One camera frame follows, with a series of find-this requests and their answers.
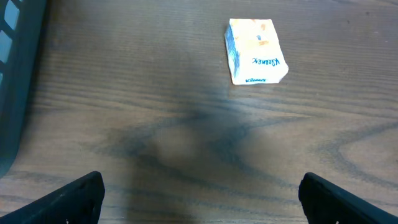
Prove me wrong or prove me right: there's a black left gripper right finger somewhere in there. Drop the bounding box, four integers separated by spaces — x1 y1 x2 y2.
298 172 397 224

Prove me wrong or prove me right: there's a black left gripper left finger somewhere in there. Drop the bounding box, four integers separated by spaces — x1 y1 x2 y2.
1 171 105 224

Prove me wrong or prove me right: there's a small orange snack packet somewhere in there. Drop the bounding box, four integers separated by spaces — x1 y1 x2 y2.
224 19 289 85

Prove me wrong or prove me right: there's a grey plastic mesh basket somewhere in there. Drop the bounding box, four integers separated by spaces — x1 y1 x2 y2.
1 0 48 176

